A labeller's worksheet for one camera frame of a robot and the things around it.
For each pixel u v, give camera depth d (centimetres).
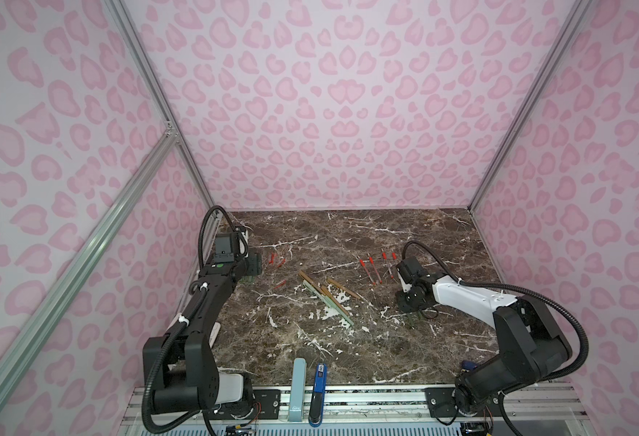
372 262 104
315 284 97
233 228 76
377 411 72
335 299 93
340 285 96
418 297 67
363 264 103
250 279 98
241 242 74
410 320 88
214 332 86
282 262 103
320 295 95
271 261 104
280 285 98
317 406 73
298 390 70
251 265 104
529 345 44
